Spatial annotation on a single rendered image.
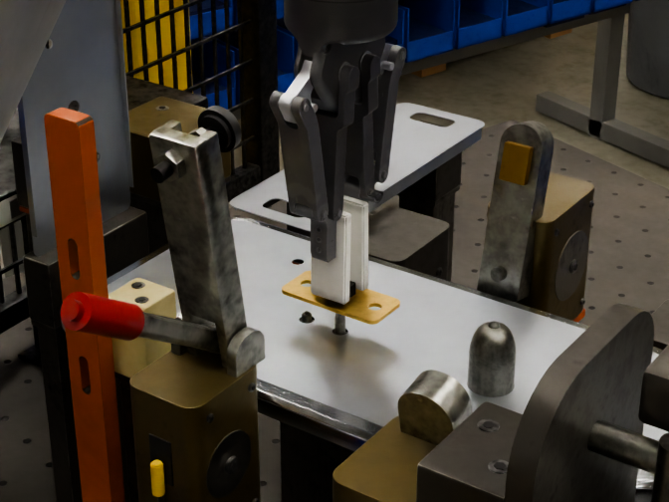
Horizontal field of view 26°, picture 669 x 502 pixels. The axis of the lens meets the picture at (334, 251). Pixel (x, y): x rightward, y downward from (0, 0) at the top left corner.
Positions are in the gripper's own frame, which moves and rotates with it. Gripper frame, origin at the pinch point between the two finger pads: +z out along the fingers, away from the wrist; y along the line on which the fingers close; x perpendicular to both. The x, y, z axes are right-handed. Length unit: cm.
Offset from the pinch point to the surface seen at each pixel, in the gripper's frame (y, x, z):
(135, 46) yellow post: 43, 58, 10
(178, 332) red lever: -18.7, -1.0, -2.6
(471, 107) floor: 261, 134, 108
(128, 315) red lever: -23.1, -1.1, -6.0
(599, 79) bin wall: 260, 95, 90
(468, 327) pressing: 5.7, -7.6, 6.7
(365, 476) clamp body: -21.8, -16.7, -0.3
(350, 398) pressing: -7.1, -5.9, 6.7
